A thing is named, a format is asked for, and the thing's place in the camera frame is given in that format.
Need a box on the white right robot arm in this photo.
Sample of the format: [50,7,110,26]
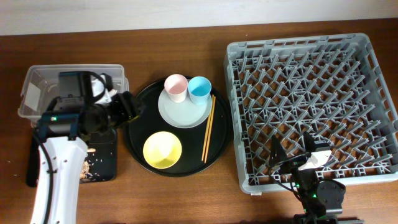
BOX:
[268,132,364,224]

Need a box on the blue plastic cup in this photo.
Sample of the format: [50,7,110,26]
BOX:
[188,77,212,105]

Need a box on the pink plastic cup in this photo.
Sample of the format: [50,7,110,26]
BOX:
[164,74,188,103]

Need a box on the clear plastic bin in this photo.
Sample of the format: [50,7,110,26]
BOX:
[17,64,129,126]

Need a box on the yellow bowl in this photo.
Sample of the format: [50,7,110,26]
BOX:
[143,131,182,169]

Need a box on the black rectangular waste tray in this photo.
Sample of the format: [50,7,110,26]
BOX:
[25,129,118,187]

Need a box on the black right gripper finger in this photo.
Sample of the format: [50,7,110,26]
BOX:
[303,131,318,152]
[269,135,287,167]

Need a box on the wooden chopstick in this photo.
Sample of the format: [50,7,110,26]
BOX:
[201,95,215,163]
[205,96,216,164]

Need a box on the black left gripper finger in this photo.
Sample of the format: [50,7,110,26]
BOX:
[121,91,146,114]
[120,109,140,124]

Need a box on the round black tray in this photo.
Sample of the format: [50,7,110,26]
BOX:
[124,78,233,177]

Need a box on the grey plastic dishwasher rack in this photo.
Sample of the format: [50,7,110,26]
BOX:
[224,33,397,195]

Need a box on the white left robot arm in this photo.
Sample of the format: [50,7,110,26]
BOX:
[30,91,144,223]

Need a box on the light grey plate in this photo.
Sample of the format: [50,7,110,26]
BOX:
[158,89,212,129]

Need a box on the food scraps pile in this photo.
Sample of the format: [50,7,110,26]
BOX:
[80,148,97,183]

